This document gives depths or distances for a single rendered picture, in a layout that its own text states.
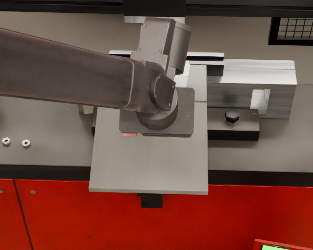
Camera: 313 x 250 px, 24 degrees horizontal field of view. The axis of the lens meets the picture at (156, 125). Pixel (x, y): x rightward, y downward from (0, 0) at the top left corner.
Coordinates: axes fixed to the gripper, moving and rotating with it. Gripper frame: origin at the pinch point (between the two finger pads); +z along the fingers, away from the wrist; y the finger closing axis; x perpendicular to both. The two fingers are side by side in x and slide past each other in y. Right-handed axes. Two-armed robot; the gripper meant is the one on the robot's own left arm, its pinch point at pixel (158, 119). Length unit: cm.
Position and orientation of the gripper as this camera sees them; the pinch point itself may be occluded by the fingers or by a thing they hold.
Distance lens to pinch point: 107.7
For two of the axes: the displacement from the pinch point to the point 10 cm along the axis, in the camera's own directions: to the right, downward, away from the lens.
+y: -10.0, -0.3, 0.3
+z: 0.3, 1.3, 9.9
